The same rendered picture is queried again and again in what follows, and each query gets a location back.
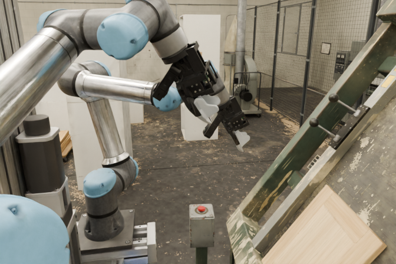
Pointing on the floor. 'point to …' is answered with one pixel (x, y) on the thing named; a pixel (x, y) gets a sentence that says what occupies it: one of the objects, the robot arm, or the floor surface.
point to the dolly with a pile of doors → (66, 144)
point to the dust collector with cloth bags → (235, 79)
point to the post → (201, 255)
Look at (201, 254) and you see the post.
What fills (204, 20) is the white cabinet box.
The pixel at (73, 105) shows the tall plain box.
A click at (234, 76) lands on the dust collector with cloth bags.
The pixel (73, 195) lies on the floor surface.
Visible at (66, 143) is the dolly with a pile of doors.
